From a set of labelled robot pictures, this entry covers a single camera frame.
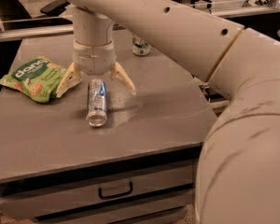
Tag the green snack bag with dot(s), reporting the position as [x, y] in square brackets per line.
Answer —
[38, 79]

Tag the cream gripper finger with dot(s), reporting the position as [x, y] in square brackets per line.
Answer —
[70, 79]
[117, 72]

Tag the white green soda can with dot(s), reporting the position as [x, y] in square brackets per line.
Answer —
[140, 46]

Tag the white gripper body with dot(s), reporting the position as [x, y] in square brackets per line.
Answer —
[92, 57]

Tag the grey drawer cabinet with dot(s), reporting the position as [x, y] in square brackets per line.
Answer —
[52, 162]

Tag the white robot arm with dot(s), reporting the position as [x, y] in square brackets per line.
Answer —
[238, 175]

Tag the black drawer handle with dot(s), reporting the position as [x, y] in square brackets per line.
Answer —
[115, 190]

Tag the silver blue redbull can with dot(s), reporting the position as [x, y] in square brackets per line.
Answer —
[96, 103]

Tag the black office chair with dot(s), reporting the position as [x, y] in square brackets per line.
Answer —
[22, 14]

